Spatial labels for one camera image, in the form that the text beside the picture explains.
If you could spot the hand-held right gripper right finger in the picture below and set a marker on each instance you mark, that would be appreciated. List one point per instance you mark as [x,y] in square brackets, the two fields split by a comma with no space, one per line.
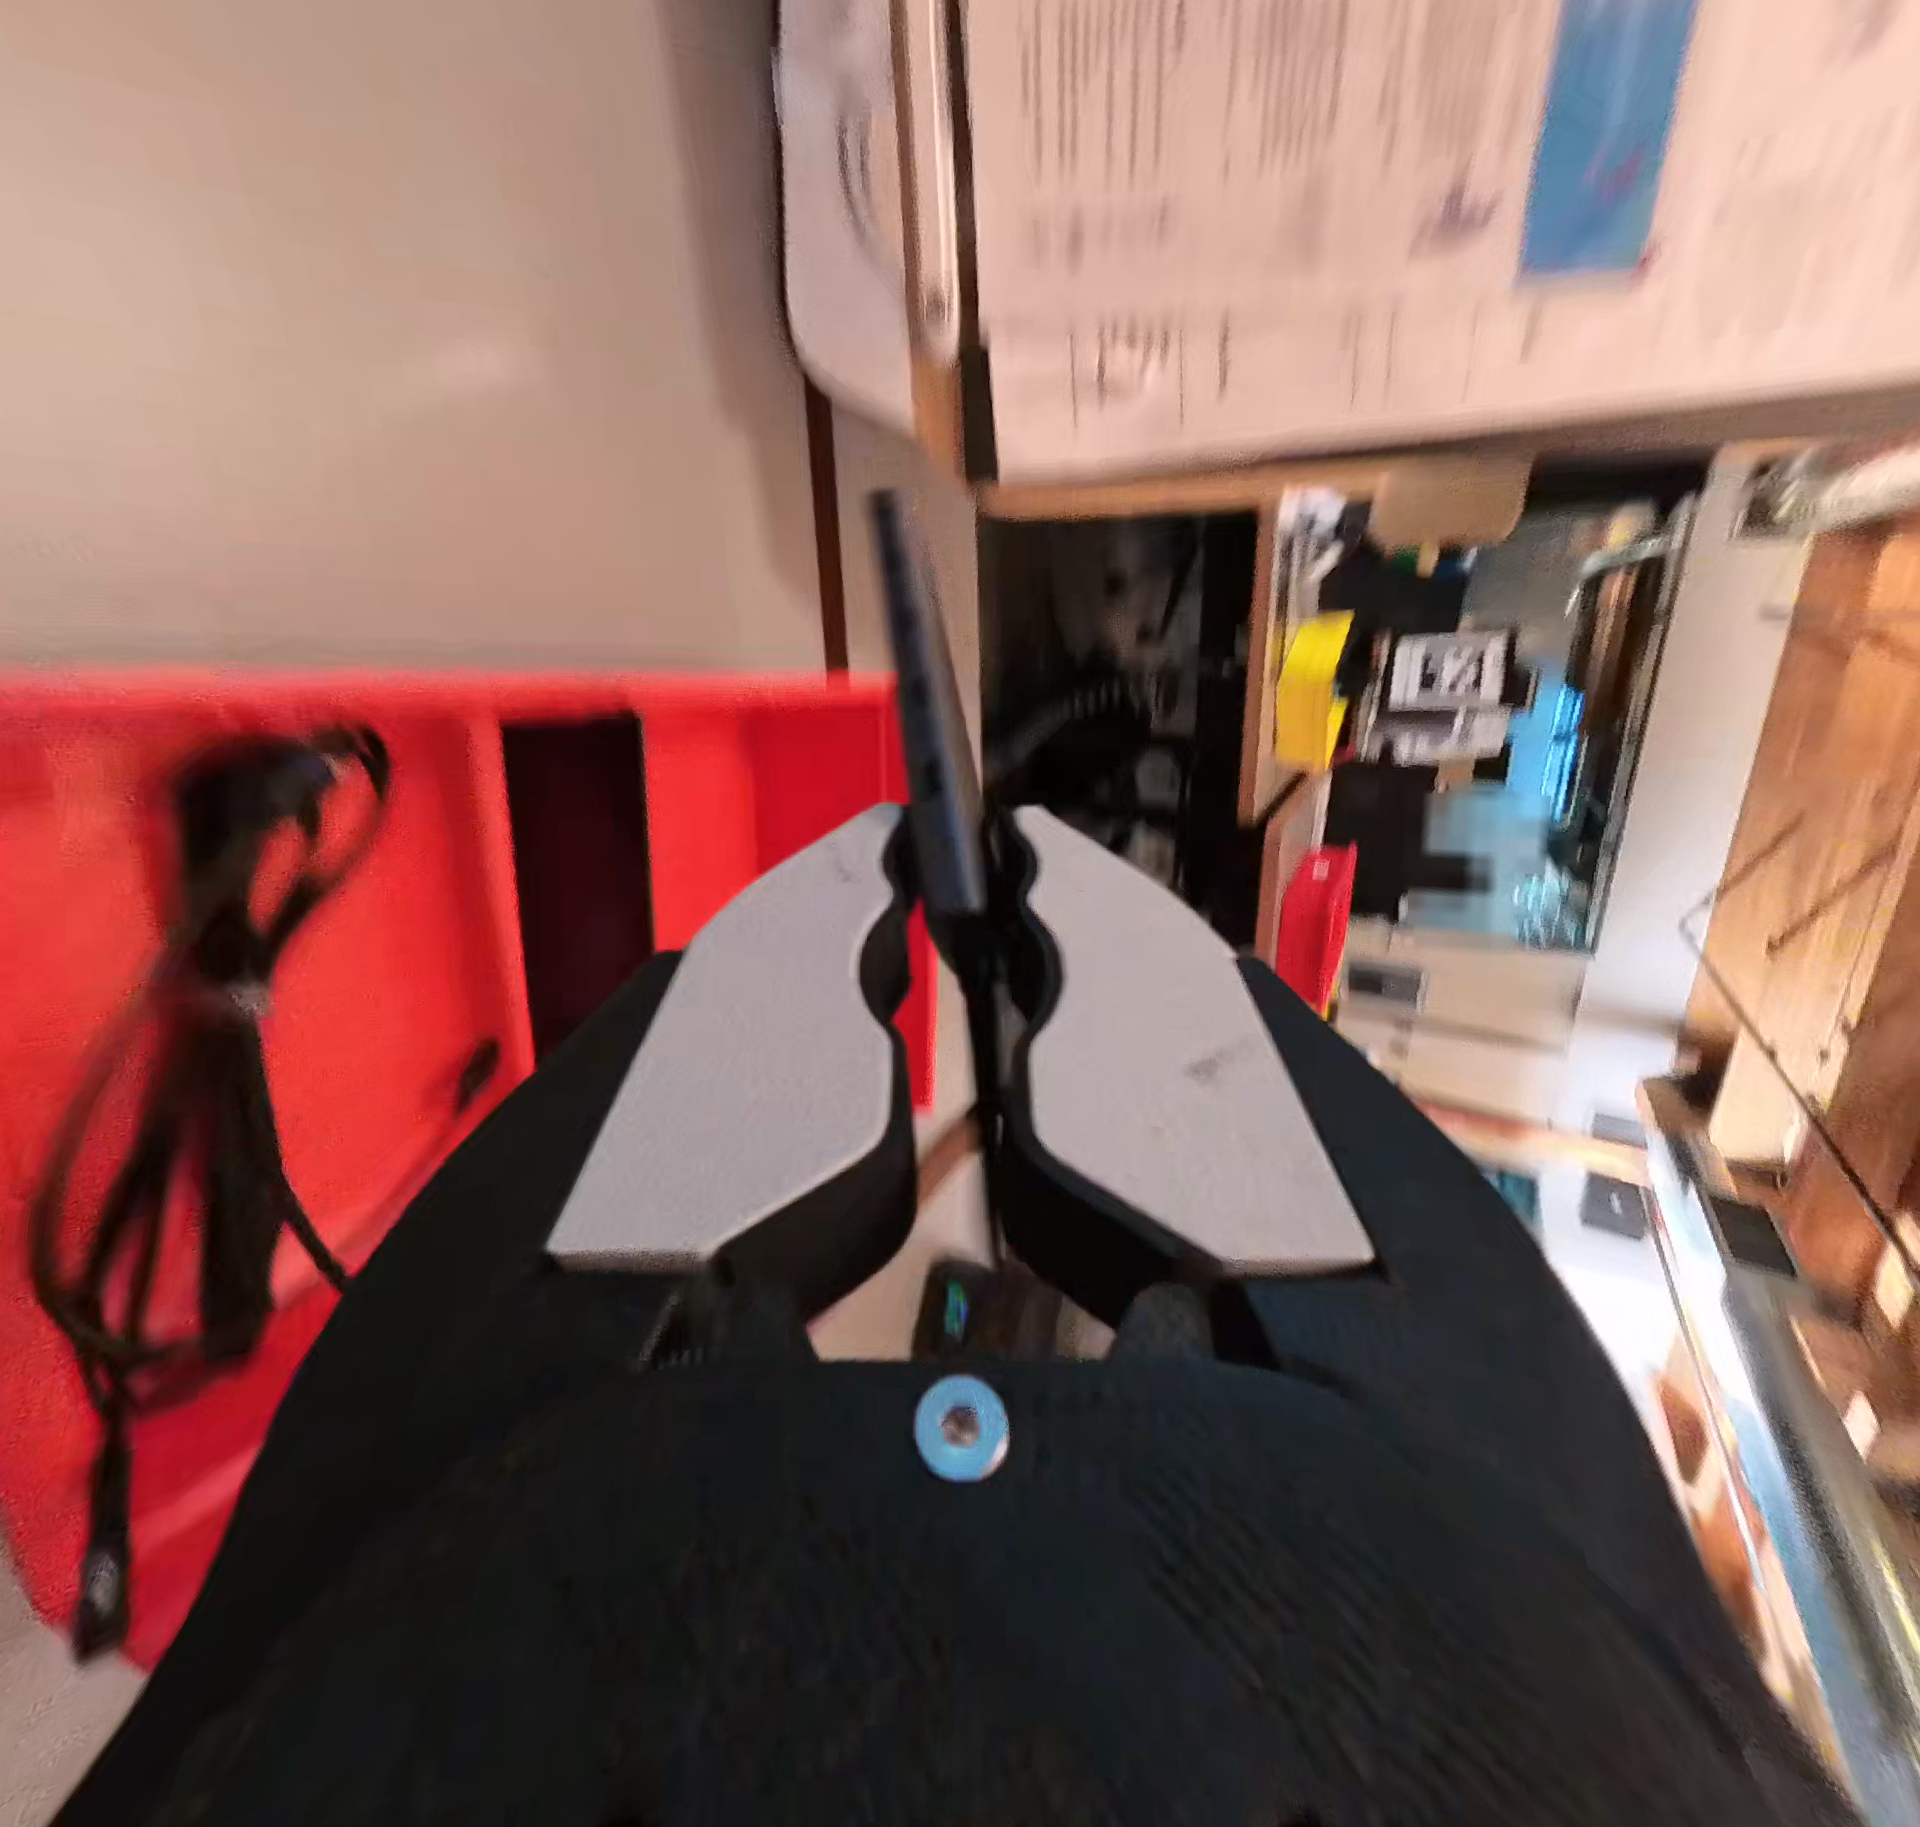
[1185,1093]

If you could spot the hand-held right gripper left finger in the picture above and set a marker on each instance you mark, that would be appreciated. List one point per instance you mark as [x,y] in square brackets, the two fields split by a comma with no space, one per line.
[735,1079]

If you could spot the grey usb hub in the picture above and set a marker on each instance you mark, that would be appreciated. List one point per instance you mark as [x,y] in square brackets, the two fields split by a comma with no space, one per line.
[930,749]

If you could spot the red plastic bin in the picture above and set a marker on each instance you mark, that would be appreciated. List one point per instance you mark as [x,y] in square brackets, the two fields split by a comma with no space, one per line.
[404,883]

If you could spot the grey desk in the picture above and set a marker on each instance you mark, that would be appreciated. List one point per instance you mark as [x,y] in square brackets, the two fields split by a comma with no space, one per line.
[375,283]

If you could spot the small red bin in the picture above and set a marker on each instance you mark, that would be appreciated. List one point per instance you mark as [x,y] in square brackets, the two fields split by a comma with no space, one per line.
[1321,929]

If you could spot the yellow plastic bin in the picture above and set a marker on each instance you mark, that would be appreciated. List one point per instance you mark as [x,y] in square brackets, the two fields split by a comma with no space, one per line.
[1313,689]

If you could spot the printed marker card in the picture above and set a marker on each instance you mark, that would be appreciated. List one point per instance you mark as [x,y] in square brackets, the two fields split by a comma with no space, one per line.
[1449,673]

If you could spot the wooden cabinet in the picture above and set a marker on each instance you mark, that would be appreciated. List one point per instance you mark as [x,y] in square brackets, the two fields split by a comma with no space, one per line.
[1814,809]

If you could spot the brown pin board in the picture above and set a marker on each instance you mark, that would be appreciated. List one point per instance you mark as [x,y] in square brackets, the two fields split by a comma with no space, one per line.
[939,403]

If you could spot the pinned paper sheets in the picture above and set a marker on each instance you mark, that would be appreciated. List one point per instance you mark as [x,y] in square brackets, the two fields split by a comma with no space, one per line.
[1275,177]

